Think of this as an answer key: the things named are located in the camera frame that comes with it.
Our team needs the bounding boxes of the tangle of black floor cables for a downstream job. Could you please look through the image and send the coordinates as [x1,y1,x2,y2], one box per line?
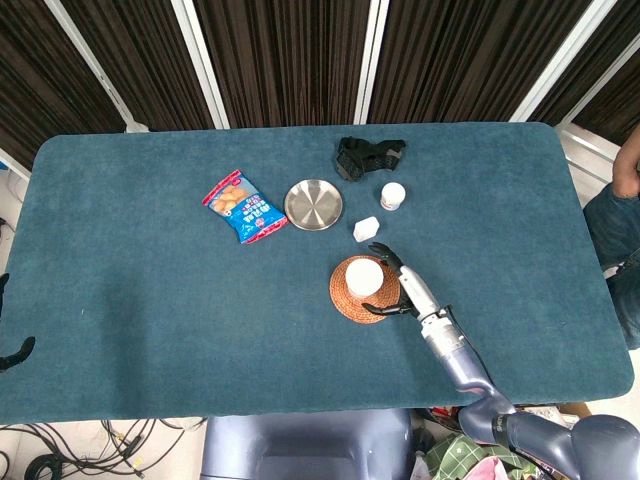
[0,418,207,480]

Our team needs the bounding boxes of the blue snack bag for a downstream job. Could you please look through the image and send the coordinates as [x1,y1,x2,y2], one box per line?
[201,168,290,246]

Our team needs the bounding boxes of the blue table cloth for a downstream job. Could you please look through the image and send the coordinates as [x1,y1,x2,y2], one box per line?
[0,122,636,426]

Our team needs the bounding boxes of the person's forearm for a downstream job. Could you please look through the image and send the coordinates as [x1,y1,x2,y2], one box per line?
[612,133,640,200]

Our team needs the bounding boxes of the person's blue jeans leg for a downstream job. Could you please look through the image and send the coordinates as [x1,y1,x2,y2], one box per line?
[583,182,640,351]

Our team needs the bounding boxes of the white cup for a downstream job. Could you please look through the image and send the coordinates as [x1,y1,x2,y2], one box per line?
[345,259,385,297]

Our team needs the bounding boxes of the white bottle with red label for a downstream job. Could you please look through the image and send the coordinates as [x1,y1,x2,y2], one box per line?
[379,182,406,212]

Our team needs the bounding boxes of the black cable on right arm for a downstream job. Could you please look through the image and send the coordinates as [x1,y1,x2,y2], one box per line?
[441,304,484,364]

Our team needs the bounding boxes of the black glove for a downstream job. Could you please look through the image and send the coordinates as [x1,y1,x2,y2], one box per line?
[332,136,407,184]

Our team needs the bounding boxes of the round woven orange coaster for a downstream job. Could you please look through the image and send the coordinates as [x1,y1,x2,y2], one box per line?
[328,254,404,325]

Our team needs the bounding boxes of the brown cardboard box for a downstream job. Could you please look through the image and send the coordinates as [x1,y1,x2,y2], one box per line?
[553,402,594,417]

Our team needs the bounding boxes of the white partition post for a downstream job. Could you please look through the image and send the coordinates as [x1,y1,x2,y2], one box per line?
[508,0,612,124]
[352,0,391,126]
[553,29,640,132]
[169,0,231,129]
[43,0,150,134]

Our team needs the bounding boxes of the dark pleated curtain panel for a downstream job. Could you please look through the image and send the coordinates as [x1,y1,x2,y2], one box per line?
[193,0,372,129]
[528,0,640,146]
[63,0,217,133]
[366,0,597,126]
[0,0,127,172]

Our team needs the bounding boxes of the green checked cloth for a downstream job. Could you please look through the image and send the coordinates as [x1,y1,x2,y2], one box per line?
[423,433,539,480]

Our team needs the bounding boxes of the small white block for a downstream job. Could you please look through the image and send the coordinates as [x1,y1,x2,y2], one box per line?
[352,215,380,244]

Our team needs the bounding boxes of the white partition base rail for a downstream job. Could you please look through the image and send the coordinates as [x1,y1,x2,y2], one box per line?
[558,122,626,174]

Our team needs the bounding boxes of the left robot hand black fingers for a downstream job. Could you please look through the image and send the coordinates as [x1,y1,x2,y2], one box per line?
[0,272,37,374]

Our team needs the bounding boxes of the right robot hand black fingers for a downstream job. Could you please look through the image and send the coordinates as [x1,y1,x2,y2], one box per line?
[361,242,442,322]

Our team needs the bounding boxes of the pink cloth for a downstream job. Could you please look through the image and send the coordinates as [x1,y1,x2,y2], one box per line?
[472,457,517,480]

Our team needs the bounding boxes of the blue-grey robot torso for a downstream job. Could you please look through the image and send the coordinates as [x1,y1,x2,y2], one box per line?
[199,408,416,480]

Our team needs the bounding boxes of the round stainless steel plate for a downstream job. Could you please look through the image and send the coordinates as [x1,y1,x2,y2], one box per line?
[283,178,346,232]

